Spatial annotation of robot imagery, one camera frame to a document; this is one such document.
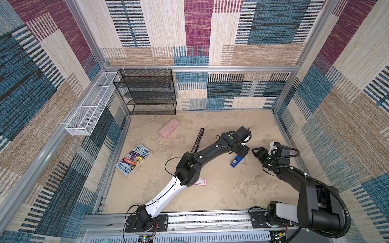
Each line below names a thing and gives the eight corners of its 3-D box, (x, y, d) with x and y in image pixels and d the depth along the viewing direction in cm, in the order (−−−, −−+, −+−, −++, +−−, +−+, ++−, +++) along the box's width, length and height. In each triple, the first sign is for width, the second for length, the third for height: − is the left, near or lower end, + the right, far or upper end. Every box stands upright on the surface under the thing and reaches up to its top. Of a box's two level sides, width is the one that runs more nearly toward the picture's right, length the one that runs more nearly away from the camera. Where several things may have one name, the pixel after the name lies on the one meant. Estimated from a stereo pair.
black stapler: (190, 153, 99) (190, 151, 97) (201, 129, 112) (201, 127, 110) (193, 155, 99) (193, 153, 97) (204, 130, 111) (204, 128, 109)
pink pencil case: (158, 134, 109) (157, 132, 107) (173, 119, 118) (173, 117, 116) (165, 139, 107) (165, 137, 105) (180, 123, 116) (180, 120, 114)
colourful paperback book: (116, 167, 95) (113, 164, 92) (141, 145, 105) (140, 142, 102) (129, 179, 90) (126, 177, 87) (154, 155, 100) (153, 152, 97)
